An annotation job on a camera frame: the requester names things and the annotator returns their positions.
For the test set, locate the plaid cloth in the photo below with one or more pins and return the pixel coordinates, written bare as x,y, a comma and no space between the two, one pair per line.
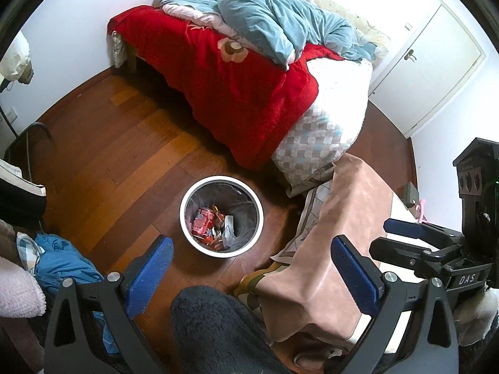
27,247

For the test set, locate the wooden bed frame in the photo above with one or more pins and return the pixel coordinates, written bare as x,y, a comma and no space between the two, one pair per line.
131,60

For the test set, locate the wall outlet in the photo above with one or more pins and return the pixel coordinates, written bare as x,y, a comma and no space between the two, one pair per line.
10,115

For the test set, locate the small grey box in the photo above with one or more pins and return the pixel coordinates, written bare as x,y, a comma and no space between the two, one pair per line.
410,194

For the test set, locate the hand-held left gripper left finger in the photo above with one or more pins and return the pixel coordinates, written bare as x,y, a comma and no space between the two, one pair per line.
150,276

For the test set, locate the white round trash bin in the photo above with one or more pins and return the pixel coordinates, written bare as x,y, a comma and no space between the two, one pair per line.
249,206

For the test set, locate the blue cloth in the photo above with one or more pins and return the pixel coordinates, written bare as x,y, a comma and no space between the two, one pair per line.
62,261

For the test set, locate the black white garment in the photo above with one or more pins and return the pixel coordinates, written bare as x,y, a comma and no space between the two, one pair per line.
23,194

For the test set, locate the black chair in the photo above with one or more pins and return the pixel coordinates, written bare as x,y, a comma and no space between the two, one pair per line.
33,128

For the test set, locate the pink plastic item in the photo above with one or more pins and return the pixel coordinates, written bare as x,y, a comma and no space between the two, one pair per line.
421,208

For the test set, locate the white door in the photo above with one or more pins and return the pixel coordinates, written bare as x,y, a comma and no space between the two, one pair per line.
436,66

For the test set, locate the white plastic bag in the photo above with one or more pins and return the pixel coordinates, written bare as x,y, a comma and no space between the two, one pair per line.
15,54

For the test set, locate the beige slipper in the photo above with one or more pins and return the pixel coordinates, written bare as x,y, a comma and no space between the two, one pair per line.
312,360

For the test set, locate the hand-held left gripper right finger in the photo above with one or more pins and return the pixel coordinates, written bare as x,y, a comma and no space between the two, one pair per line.
353,272

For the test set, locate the orange snack bag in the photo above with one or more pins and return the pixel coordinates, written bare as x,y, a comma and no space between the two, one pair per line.
218,216

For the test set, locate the grey plastic wrapper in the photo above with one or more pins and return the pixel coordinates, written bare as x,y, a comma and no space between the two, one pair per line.
229,230

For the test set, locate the light blue duvet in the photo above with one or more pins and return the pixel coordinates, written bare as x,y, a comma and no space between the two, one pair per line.
265,23

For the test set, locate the tan table cover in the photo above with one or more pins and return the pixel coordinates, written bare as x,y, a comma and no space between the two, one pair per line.
351,187

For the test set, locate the cream pillow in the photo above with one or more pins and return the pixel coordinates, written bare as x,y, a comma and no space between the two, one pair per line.
351,13

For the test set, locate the red fleece blanket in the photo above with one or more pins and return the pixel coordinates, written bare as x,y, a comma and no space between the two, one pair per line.
234,93

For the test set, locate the dark grey fuzzy cloth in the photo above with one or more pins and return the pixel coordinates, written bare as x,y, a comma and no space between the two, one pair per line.
218,331

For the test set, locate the red snack packet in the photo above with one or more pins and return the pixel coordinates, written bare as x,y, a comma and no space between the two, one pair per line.
202,220

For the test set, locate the pink towel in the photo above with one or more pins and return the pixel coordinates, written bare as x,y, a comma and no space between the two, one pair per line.
19,288

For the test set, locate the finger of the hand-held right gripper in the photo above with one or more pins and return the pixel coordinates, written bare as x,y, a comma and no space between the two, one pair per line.
393,250
401,228

